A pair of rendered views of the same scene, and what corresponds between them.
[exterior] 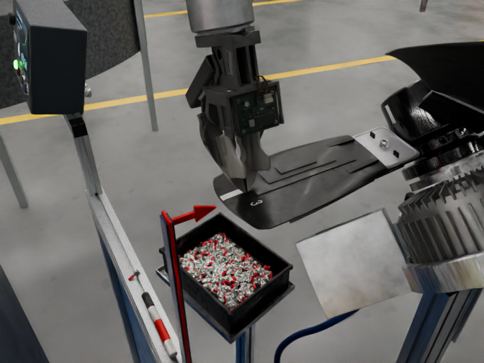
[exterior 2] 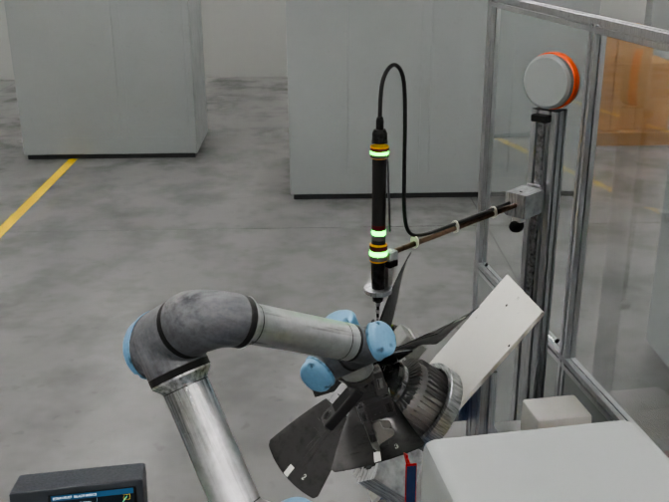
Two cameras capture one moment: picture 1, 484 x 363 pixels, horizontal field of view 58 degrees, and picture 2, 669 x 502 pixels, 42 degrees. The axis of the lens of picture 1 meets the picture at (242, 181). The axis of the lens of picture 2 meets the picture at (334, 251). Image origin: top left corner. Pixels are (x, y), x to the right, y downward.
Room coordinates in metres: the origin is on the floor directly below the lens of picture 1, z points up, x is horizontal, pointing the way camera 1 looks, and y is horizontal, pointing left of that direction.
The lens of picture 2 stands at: (-0.03, 1.69, 2.30)
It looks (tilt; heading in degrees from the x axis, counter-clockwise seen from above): 20 degrees down; 290
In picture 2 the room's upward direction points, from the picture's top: straight up
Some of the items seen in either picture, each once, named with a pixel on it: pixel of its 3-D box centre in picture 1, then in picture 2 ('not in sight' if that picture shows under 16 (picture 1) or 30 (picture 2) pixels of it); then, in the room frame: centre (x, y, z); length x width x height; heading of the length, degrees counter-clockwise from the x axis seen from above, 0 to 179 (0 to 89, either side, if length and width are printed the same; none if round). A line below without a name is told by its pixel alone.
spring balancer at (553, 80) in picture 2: not in sight; (552, 81); (0.23, -0.87, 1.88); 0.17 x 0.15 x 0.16; 119
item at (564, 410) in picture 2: not in sight; (553, 419); (0.13, -0.67, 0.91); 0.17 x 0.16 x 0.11; 29
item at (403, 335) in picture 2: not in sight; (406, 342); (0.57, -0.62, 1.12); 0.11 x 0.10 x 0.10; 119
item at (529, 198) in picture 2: not in sight; (525, 201); (0.27, -0.78, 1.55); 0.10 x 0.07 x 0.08; 64
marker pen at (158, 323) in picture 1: (158, 323); not in sight; (0.45, 0.15, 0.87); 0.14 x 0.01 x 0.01; 30
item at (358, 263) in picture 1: (356, 261); (391, 465); (0.49, -0.19, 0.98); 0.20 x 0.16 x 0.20; 29
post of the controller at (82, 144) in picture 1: (86, 158); not in sight; (0.83, 0.36, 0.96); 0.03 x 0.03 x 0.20; 29
